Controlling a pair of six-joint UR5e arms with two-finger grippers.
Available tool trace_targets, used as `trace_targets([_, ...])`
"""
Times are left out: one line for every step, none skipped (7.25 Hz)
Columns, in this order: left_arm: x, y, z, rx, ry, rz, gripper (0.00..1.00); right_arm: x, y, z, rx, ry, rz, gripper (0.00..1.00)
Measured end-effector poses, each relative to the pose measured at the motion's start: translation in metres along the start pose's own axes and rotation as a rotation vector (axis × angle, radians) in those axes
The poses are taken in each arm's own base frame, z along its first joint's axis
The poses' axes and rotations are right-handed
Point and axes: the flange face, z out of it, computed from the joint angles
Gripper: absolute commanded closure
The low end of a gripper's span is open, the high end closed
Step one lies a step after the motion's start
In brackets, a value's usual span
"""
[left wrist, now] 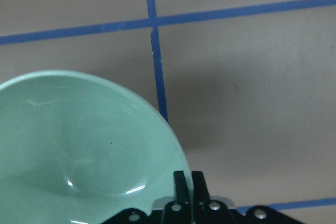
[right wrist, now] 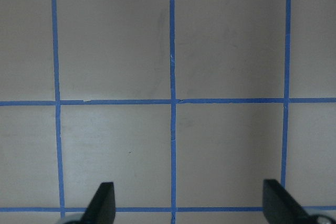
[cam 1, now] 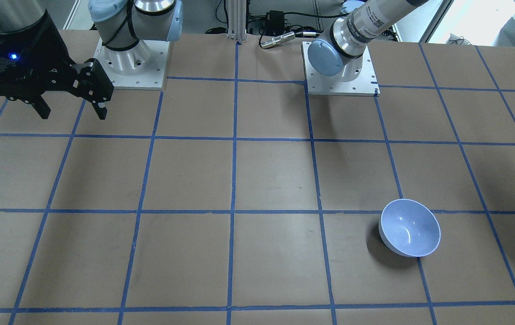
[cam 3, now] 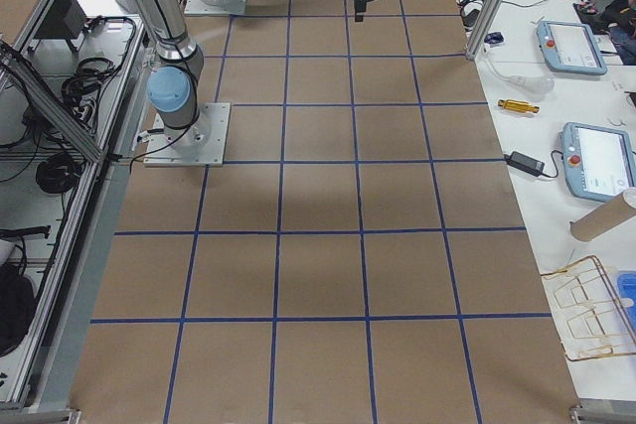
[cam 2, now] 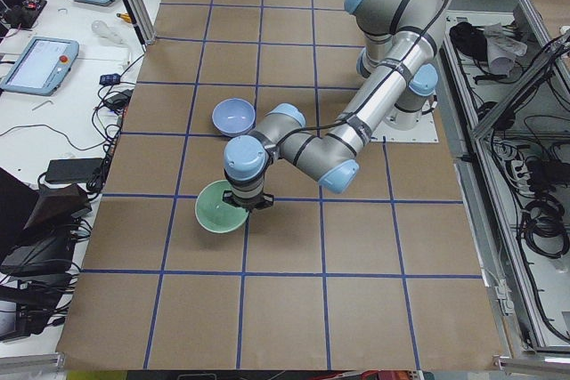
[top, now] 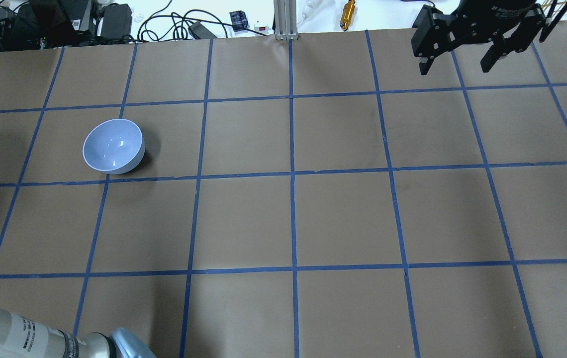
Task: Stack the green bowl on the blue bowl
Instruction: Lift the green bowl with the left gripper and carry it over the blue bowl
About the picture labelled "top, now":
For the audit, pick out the gold metal cylinder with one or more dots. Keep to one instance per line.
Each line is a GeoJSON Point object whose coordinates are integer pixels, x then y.
{"type": "Point", "coordinates": [347, 15]}

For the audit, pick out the aluminium frame post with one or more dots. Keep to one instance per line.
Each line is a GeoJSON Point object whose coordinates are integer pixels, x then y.
{"type": "Point", "coordinates": [285, 20]}

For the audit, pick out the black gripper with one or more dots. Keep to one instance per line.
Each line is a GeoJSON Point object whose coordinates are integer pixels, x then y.
{"type": "Point", "coordinates": [493, 14]}

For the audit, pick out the brown grid paper mat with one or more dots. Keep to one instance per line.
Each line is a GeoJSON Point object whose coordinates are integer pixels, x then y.
{"type": "Point", "coordinates": [312, 199]}

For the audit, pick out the black power adapter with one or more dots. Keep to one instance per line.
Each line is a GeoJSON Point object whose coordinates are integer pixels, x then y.
{"type": "Point", "coordinates": [199, 31]}

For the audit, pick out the black box on table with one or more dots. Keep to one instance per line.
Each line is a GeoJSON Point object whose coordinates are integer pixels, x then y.
{"type": "Point", "coordinates": [116, 21]}

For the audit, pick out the blue bowl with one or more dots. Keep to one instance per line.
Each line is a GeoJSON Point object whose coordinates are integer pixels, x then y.
{"type": "Point", "coordinates": [114, 147]}

